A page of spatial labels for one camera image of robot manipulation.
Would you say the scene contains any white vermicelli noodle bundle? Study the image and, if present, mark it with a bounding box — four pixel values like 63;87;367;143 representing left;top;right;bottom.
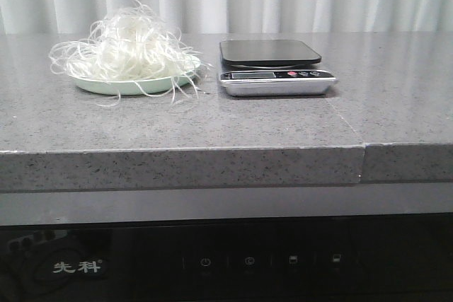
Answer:
48;1;211;98

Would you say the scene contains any black built-in appliance panel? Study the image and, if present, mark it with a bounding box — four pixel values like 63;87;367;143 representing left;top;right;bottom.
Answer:
1;213;452;301

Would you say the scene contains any pale green plate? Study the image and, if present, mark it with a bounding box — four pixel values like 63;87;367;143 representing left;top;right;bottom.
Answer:
73;56;201;95

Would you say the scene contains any black silver kitchen scale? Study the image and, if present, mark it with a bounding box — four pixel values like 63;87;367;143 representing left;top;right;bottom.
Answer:
218;39;337;97

